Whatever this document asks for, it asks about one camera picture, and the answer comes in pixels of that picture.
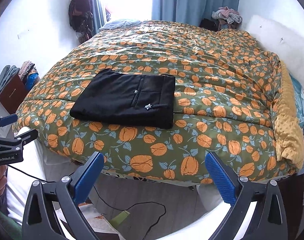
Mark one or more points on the olive orange floral quilt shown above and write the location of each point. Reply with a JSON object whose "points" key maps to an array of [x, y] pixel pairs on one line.
{"points": [[225, 101]]}

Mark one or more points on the mustard yellow dotted blanket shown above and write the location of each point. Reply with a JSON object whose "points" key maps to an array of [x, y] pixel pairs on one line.
{"points": [[288, 134]]}

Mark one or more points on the white padded headboard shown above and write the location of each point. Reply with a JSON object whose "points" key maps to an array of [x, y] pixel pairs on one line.
{"points": [[277, 38]]}

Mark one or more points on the light blue pillow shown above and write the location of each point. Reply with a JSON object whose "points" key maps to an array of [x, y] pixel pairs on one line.
{"points": [[116, 24]]}

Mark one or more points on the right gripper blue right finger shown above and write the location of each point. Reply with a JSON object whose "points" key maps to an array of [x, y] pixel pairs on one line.
{"points": [[224, 178]]}

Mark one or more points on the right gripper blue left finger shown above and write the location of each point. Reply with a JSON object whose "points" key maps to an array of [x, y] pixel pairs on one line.
{"points": [[83, 179]]}

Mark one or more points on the dark bags hanging on wall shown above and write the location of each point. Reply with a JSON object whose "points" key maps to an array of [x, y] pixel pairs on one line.
{"points": [[81, 18]]}

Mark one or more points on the brown wooden nightstand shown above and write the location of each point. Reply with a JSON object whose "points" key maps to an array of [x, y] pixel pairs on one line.
{"points": [[13, 94]]}

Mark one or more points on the clothes pile on far chair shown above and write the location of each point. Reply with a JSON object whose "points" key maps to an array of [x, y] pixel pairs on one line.
{"points": [[225, 15]]}

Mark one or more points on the black pants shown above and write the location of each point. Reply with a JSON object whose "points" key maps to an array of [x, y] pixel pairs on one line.
{"points": [[127, 99]]}

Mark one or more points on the clothes pile on nightstand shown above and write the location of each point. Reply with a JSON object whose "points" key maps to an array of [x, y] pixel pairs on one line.
{"points": [[28, 74]]}

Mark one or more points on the green object on floor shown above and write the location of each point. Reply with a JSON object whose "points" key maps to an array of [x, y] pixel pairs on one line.
{"points": [[119, 219]]}

